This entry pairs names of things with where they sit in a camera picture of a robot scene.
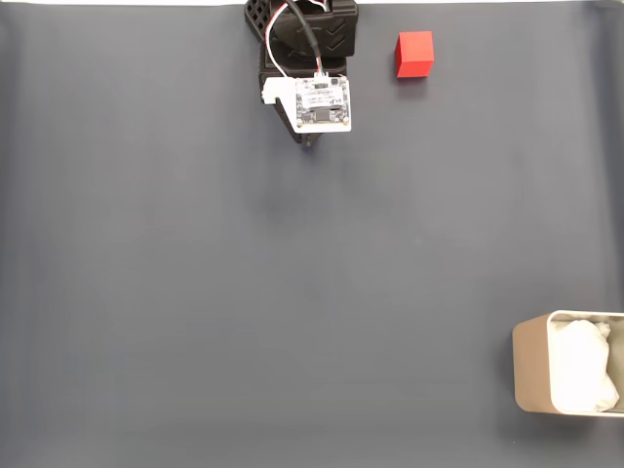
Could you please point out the red cube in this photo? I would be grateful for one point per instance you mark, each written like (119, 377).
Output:
(414, 53)

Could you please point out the beige metal box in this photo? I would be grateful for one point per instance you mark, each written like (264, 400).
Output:
(529, 365)

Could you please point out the dark blue-grey mat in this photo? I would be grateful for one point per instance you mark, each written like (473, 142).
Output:
(195, 268)

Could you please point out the white tissue paper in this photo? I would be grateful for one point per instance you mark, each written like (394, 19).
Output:
(580, 365)

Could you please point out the white camera circuit board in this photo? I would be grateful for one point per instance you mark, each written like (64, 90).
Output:
(322, 102)

